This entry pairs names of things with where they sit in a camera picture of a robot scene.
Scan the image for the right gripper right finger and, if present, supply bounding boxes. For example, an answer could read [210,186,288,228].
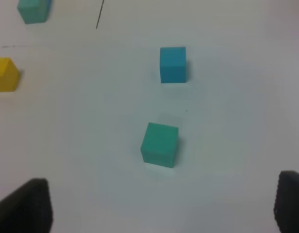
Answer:
[273,170,299,233]

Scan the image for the green template block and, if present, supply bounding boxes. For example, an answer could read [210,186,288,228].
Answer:
[17,0,52,24]

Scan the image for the blue block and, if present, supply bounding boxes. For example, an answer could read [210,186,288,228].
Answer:
[160,47,187,83]

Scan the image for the yellow block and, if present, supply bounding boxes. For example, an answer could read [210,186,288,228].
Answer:
[0,57,20,92]

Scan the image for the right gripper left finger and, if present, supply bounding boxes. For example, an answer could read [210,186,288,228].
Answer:
[0,178,53,233]

